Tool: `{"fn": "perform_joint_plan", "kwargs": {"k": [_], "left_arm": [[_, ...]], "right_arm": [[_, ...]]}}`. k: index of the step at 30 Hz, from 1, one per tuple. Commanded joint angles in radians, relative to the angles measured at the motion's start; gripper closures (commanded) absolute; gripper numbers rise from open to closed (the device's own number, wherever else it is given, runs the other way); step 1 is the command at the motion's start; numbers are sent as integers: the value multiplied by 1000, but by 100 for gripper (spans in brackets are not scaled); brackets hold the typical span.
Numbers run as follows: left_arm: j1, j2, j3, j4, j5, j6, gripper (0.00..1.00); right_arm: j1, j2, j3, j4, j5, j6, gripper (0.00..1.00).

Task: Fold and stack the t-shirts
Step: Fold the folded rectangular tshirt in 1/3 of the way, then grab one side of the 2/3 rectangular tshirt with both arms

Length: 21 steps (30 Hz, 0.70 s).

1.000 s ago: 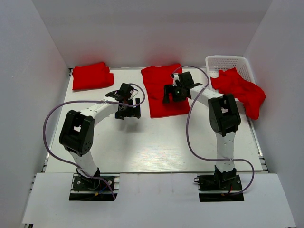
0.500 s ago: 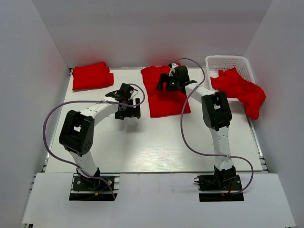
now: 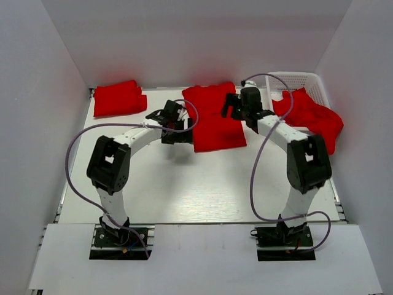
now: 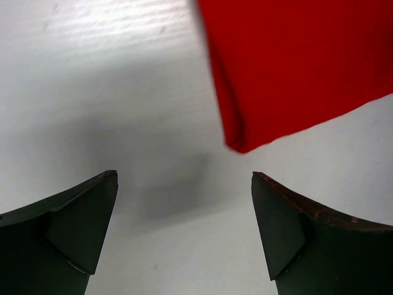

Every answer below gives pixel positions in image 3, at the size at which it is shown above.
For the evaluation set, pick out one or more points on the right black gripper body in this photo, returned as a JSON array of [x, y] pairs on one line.
[[245, 109]]

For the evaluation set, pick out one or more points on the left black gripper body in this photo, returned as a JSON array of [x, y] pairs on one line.
[[174, 121]]

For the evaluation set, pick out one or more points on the red t shirt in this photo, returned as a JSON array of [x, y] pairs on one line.
[[213, 132], [125, 98]]

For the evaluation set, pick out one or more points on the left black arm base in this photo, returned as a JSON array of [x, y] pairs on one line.
[[104, 246]]

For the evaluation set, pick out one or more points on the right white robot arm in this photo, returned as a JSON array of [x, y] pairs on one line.
[[307, 160]]

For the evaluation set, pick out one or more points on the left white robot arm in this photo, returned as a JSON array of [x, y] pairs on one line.
[[109, 166]]

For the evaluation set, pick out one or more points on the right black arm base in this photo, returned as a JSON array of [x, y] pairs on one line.
[[273, 248]]

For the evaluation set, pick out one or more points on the red t shirts in basket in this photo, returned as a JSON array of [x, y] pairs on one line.
[[316, 118]]

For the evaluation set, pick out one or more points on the white plastic basket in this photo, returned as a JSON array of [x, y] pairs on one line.
[[295, 80]]

